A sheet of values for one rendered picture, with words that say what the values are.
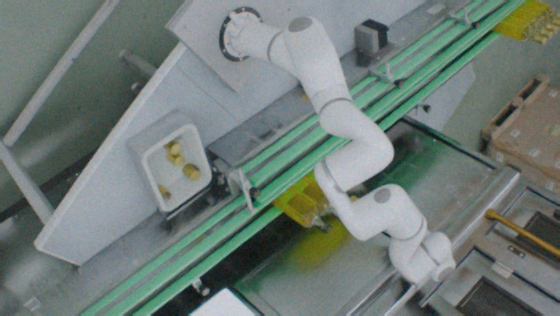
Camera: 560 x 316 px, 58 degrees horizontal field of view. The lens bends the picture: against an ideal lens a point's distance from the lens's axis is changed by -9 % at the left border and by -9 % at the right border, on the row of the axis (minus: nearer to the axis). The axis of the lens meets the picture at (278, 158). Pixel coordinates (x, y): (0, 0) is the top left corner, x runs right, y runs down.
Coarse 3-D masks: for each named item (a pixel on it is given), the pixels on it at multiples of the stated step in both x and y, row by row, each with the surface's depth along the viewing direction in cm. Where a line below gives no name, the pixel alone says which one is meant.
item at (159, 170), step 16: (192, 128) 143; (160, 144) 138; (192, 144) 150; (144, 160) 137; (160, 160) 150; (192, 160) 157; (160, 176) 153; (176, 176) 157; (208, 176) 156; (176, 192) 154; (192, 192) 154
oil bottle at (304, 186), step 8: (304, 176) 165; (296, 184) 163; (304, 184) 163; (312, 184) 162; (304, 192) 160; (312, 192) 160; (320, 192) 159; (312, 200) 158; (320, 200) 157; (328, 200) 157; (320, 208) 157
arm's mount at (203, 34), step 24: (192, 0) 133; (216, 0) 137; (240, 0) 143; (264, 0) 149; (288, 0) 155; (168, 24) 133; (192, 24) 135; (216, 24) 140; (192, 48) 138; (216, 48) 144; (216, 72) 147; (240, 72) 154
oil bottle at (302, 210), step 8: (288, 192) 161; (296, 192) 161; (272, 200) 165; (280, 200) 160; (288, 200) 159; (296, 200) 159; (304, 200) 158; (280, 208) 163; (288, 208) 159; (296, 208) 157; (304, 208) 156; (312, 208) 156; (296, 216) 158; (304, 216) 154; (312, 216) 154; (320, 216) 157; (304, 224) 157; (312, 224) 156
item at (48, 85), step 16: (112, 0) 178; (96, 16) 179; (80, 48) 178; (64, 64) 177; (48, 80) 177; (32, 112) 176; (16, 128) 175; (0, 144) 175; (16, 160) 168; (16, 176) 162; (32, 192) 154; (48, 208) 148
